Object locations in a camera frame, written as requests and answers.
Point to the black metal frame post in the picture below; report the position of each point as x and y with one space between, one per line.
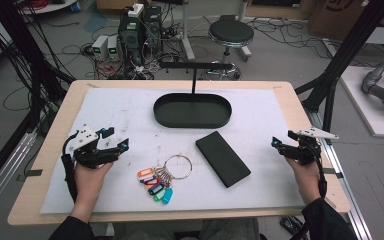
343 56
16 50

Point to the white floor board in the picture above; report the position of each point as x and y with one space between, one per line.
363 106

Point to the black oval tray stand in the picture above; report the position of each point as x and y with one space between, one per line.
193 111

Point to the grey power supply unit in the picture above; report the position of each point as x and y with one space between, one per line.
99 46
112 48

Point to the black round stool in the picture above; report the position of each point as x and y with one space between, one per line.
230 33

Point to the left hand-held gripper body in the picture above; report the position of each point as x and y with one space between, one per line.
85 136

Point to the round white table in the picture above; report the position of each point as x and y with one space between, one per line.
48 6

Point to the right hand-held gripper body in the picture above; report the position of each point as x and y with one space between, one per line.
308 150

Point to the black device on floor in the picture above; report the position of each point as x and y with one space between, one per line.
290 225

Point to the white power strip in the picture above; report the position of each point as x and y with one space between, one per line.
135 10

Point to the aluminium rail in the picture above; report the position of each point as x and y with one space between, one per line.
343 186
3 173

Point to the black computer tower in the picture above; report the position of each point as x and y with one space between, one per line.
140 33

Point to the brown cardboard box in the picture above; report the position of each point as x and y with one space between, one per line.
340 16

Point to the person's left hand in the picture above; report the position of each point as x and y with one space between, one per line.
88 181

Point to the black rectangular case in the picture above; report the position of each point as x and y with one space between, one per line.
222 159

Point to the person's right hand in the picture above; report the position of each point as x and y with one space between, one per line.
308 180

